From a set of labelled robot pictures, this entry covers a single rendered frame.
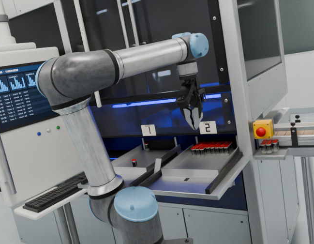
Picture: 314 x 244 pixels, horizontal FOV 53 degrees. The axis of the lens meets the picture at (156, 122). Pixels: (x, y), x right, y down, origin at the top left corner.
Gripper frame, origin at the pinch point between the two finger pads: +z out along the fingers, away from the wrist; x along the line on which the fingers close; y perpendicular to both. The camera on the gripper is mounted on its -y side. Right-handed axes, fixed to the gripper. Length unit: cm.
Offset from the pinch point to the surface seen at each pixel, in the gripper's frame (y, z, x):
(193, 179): -0.7, 21.6, 3.7
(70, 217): 10, 56, 98
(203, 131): 27.5, 9.4, 9.4
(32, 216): -30, 30, 71
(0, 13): -3, -64, 95
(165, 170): 1.3, 19.0, 17.5
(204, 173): 1.6, 19.7, -0.5
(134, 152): 28, 20, 54
